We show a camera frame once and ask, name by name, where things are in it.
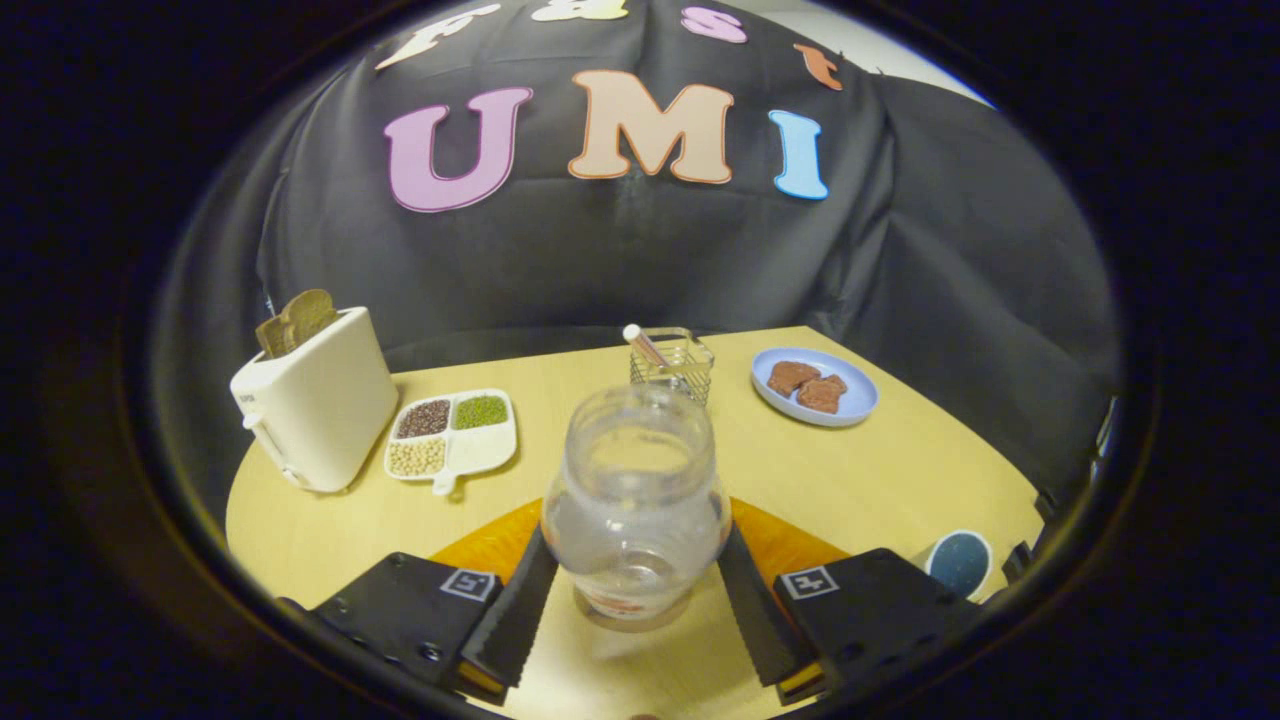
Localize white divided bean dish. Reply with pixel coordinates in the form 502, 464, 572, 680
383, 388, 519, 498

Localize clear glass bottle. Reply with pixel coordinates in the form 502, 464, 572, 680
540, 384, 733, 629

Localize dark blue cup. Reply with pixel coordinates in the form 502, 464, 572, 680
924, 529, 995, 602

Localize light wooden table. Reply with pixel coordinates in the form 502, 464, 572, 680
225, 325, 1047, 720

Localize brown cookie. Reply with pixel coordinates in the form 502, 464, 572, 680
767, 361, 822, 399
797, 375, 849, 416

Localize brown bread slices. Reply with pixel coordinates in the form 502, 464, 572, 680
254, 289, 340, 360

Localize small wire mesh holder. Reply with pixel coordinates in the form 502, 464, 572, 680
629, 327, 716, 407

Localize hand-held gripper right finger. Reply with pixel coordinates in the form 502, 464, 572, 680
718, 497, 986, 707

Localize light blue plate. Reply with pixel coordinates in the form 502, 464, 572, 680
750, 347, 880, 429

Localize white pink stick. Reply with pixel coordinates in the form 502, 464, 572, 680
622, 323, 673, 371

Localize white toaster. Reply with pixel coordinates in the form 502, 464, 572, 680
230, 305, 400, 494

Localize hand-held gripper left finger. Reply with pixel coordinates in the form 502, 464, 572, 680
280, 500, 559, 707

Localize black backdrop cloth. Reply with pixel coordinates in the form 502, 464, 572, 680
150, 0, 1121, 536

